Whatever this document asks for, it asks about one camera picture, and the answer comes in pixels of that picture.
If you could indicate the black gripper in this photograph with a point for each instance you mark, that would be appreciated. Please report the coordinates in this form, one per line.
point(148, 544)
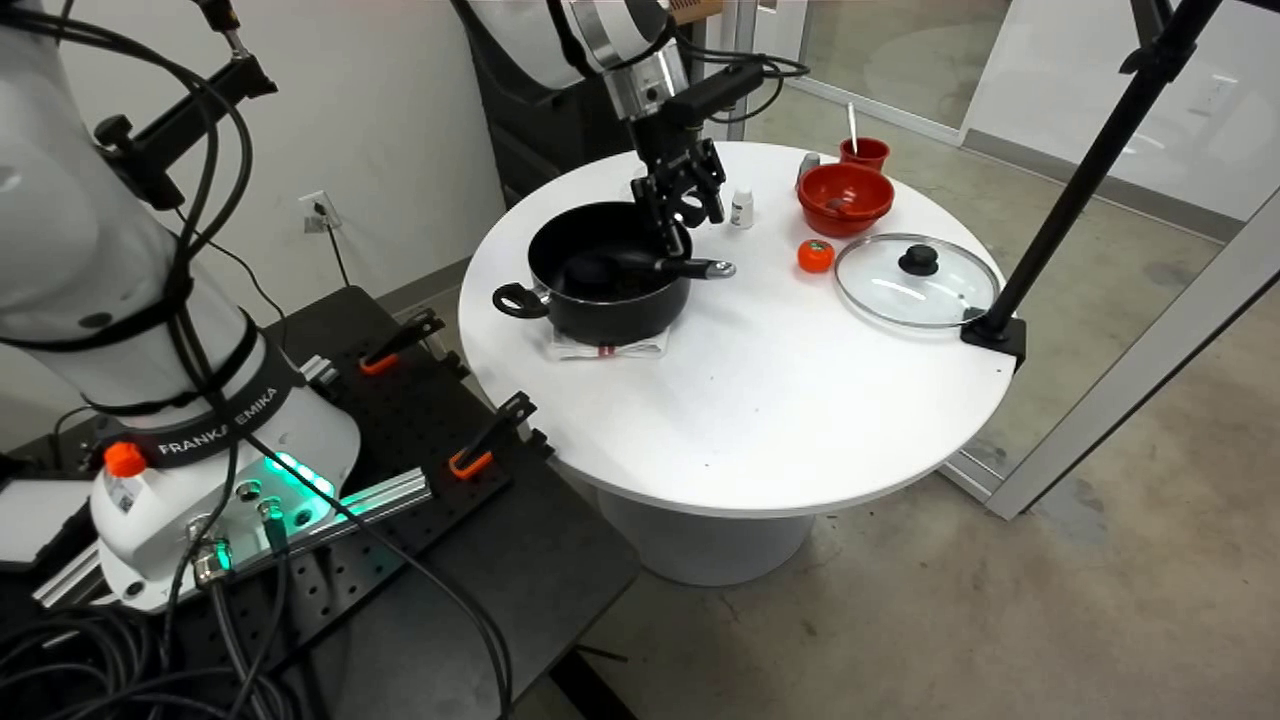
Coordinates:
point(680, 179)

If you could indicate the black dishing spoon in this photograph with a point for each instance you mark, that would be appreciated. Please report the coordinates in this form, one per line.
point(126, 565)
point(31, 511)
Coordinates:
point(632, 275)

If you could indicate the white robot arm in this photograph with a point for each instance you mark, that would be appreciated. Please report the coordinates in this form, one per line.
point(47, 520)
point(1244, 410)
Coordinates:
point(632, 49)

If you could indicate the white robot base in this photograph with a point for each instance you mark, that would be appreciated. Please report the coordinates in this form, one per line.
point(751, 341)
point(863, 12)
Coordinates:
point(214, 426)

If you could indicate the black cooking pot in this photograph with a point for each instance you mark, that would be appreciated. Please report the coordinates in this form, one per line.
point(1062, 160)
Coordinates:
point(584, 317)

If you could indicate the metal spoon in cup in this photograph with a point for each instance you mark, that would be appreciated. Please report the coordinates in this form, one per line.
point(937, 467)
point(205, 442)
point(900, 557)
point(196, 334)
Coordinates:
point(854, 126)

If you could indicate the glass pot lid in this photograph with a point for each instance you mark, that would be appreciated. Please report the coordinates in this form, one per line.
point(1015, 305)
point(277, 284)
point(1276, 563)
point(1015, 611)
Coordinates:
point(917, 281)

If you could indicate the red bowl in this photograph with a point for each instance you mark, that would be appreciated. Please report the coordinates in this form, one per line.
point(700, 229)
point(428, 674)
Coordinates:
point(843, 202)

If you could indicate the orange tomato toy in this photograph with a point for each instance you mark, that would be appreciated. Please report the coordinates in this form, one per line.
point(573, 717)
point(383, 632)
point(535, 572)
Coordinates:
point(814, 259)

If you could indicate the red cup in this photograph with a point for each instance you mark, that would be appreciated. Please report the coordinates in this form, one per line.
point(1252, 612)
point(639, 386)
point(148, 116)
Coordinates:
point(864, 155)

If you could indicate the white round table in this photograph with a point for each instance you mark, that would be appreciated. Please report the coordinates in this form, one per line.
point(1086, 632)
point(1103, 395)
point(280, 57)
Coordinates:
point(763, 410)

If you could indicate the black orange clamp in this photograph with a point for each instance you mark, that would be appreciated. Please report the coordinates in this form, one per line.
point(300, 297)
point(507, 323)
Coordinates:
point(479, 453)
point(392, 345)

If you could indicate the black mounting table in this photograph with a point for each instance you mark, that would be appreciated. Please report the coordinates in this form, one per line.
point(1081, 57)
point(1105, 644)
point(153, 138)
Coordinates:
point(443, 611)

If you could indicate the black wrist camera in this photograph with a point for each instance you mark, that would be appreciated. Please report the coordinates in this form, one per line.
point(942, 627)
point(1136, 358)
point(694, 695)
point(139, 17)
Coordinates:
point(717, 92)

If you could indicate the wall power outlet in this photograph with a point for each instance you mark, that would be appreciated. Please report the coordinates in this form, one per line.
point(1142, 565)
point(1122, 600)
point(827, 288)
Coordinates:
point(318, 214)

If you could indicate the black camera stand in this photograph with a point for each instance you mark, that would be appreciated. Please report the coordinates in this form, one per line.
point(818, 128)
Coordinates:
point(1165, 41)

